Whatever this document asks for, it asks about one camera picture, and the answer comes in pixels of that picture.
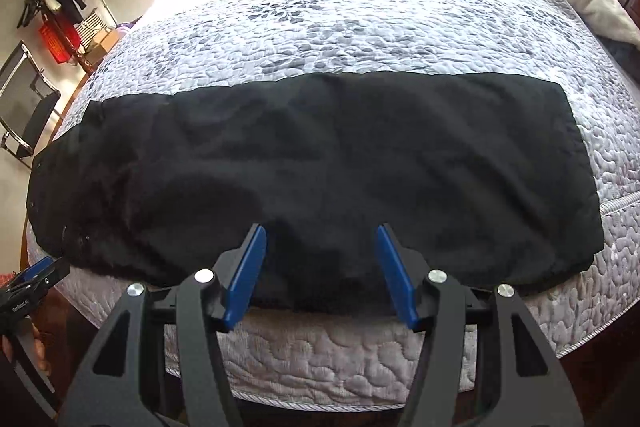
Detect cream fleece blanket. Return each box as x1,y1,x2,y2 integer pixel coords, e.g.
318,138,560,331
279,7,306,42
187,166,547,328
557,0,640,58

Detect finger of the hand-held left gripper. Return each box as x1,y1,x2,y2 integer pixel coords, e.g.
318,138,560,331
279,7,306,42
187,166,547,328
12,256,71,293

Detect black pants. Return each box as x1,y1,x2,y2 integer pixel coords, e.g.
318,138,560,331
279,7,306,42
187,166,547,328
27,72,606,315

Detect cardboard box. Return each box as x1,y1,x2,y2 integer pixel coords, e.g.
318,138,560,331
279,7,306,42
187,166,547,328
82,29,121,65

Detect red plastic basket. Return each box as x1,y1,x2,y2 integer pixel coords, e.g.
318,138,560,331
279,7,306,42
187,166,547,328
39,19,82,65

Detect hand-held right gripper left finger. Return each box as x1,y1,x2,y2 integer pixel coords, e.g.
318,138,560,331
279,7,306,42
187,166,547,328
57,223,268,427

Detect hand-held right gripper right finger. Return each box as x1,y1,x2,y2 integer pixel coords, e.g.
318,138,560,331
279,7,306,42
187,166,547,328
375,223,586,427

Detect person's left hand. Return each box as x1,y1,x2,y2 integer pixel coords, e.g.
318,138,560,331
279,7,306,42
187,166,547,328
0,326,52,378

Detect grey patterned quilt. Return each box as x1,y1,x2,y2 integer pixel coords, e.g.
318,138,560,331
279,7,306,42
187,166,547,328
25,0,640,408

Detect black mesh chair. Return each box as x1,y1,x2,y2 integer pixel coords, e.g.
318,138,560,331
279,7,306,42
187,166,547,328
0,41,62,168

